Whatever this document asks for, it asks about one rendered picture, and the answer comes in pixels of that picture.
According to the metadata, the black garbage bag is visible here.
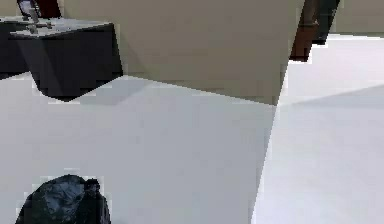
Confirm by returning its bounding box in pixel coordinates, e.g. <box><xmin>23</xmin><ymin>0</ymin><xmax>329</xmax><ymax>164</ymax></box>
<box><xmin>14</xmin><ymin>174</ymin><xmax>112</xmax><ymax>224</ymax></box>

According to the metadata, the black sink cabinet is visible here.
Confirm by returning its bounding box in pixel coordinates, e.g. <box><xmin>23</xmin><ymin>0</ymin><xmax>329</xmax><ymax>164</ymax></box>
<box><xmin>0</xmin><ymin>17</ymin><xmax>124</xmax><ymax>103</ymax></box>

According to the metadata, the brown wooden door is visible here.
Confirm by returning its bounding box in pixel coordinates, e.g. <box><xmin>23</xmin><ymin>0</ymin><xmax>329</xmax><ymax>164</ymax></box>
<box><xmin>289</xmin><ymin>0</ymin><xmax>342</xmax><ymax>62</ymax></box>

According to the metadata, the grey metal faucet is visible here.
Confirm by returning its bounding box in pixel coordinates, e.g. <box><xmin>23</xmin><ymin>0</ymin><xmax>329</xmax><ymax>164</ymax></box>
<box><xmin>19</xmin><ymin>7</ymin><xmax>54</xmax><ymax>34</ymax></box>

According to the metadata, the dark framed mirror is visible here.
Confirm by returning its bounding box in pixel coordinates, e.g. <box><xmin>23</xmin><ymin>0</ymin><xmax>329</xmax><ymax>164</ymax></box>
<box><xmin>16</xmin><ymin>0</ymin><xmax>63</xmax><ymax>20</ymax></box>

